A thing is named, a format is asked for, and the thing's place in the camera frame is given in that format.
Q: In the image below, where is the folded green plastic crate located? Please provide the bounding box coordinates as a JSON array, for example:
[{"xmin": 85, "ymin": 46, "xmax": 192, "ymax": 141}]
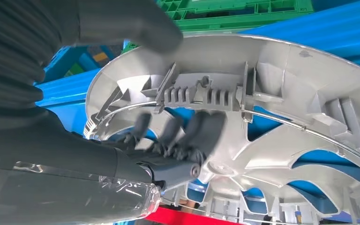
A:
[{"xmin": 122, "ymin": 0, "xmax": 315, "ymax": 32}]

